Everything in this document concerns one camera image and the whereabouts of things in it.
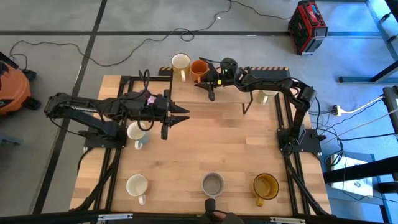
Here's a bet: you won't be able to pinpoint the white box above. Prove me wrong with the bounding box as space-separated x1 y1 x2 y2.
330 152 376 198

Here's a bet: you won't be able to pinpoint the teal mug white handle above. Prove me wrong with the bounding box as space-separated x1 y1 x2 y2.
126 121 150 151

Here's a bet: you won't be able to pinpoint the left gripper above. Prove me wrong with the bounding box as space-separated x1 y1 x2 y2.
154 89 190 141

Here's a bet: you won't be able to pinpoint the cream mug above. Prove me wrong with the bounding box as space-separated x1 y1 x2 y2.
255 89 279 106

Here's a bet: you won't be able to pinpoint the orange mug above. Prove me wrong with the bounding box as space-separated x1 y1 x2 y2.
190 58 210 83

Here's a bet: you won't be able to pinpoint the silver bracket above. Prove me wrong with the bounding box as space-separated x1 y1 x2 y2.
269 217 306 224
98 213 134 222

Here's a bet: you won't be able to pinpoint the black table edge beam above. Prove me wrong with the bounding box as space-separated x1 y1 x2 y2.
0 210 398 224

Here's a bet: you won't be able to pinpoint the black floor cable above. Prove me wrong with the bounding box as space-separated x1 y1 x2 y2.
310 96 398 203
8 0 293 68

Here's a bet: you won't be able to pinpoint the white cable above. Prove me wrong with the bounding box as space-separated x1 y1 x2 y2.
340 96 385 113

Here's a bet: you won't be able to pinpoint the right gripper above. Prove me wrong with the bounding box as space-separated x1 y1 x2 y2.
195 57 227 102

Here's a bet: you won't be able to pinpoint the hazard striped black bar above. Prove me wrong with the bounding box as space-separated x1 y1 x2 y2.
158 66 292 80

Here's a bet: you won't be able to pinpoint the black desk frame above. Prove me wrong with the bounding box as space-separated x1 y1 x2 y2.
323 85 398 194

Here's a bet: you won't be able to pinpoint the grey floral mug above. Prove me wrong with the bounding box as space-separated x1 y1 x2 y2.
201 172 225 200

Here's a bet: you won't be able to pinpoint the red black tool case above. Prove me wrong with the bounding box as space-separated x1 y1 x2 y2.
287 0 329 56

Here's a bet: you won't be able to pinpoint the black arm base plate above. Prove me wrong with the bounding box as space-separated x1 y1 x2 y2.
277 128 323 153
83 136 127 149

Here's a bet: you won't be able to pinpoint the black aluminium table frame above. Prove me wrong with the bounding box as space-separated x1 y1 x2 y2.
71 74 332 217

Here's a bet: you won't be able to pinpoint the yellow mug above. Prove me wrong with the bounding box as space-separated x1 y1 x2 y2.
170 52 192 82

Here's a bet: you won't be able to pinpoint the orange shop vacuum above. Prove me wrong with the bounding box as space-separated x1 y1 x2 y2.
0 51 41 116

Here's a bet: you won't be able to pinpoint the blue metal stand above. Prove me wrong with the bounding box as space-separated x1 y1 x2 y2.
338 0 398 85

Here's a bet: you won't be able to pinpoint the amber glass mug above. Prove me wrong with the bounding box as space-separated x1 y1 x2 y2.
250 172 280 208

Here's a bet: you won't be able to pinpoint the wooden shelf black legs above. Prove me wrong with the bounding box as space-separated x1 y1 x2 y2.
169 73 254 115

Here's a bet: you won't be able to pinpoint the person's hand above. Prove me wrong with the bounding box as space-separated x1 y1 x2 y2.
214 210 246 224

